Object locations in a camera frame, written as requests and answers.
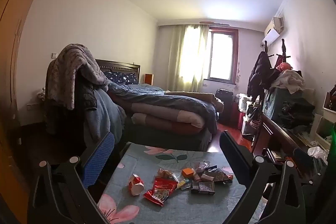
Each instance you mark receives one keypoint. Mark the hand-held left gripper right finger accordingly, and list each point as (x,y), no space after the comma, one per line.
(237,158)

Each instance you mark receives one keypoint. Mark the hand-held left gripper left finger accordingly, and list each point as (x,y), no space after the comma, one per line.
(98,162)

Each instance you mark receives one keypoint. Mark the orange box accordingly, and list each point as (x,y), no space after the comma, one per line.
(189,173)

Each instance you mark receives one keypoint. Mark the dark foil packet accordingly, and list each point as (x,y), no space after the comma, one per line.
(220,175)

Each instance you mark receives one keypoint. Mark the clear plastic wrapper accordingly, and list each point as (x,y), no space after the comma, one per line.
(202,165)

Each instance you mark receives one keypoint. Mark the red storage box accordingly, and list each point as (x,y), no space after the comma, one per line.
(241,120)

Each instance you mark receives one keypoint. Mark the crumpled red white carton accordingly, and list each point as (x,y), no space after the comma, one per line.
(136,184)

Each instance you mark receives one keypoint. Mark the black small box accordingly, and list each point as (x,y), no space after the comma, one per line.
(204,187)

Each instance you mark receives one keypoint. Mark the dark wooden dresser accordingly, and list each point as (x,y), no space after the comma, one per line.
(275,132)

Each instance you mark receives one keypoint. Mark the black handbag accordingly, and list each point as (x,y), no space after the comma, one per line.
(254,111)

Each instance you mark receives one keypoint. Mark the white container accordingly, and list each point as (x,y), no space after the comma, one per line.
(244,102)

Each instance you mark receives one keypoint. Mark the black suitcase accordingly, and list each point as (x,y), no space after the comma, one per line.
(224,95)

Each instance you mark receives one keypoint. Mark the dark padded jacket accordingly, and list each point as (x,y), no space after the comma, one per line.
(86,98)

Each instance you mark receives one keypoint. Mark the clear snack wrapper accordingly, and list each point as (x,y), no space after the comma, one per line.
(165,173)

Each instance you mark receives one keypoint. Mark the teal bag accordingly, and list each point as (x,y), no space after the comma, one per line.
(275,102)

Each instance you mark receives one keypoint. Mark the red snack packet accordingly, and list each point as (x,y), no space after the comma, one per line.
(160,191)

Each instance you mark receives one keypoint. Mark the dark clothes pile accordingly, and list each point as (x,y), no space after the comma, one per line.
(296,111)

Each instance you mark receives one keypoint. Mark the tan blanket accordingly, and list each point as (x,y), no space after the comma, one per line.
(194,96)

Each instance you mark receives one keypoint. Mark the folded grey red quilt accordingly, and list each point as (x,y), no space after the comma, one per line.
(162,116)

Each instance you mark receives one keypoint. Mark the white plastic bag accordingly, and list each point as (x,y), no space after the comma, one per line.
(318,153)

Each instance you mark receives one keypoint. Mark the star print pillow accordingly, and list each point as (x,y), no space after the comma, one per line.
(120,78)

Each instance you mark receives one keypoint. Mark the blue duvet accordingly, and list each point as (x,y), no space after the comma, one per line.
(157,96)

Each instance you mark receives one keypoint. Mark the white clothes pile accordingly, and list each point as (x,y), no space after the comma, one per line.
(288,81)

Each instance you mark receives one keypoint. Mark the white storage boxes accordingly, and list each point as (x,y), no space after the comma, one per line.
(326,121)

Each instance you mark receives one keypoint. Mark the grey fleece blanket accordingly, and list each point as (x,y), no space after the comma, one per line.
(71,69)

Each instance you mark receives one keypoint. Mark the orange wooden nightstand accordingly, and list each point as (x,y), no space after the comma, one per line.
(148,79)

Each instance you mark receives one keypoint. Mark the dark wooden bed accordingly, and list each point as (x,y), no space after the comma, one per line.
(118,65)

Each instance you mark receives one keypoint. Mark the red cloth bag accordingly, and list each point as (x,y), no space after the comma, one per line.
(284,66)

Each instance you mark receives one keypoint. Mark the red-framed window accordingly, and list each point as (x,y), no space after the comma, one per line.
(220,56)

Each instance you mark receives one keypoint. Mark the pale green curtain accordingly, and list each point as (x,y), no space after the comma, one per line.
(190,56)

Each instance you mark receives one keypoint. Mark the wooden coat rack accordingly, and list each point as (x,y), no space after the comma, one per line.
(283,47)

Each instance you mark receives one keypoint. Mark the white air conditioner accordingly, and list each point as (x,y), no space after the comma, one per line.
(273,29)

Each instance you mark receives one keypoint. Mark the wooden wardrobe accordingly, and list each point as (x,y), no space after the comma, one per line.
(15,29)

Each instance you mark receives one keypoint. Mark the wall switch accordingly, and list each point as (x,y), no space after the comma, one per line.
(54,55)

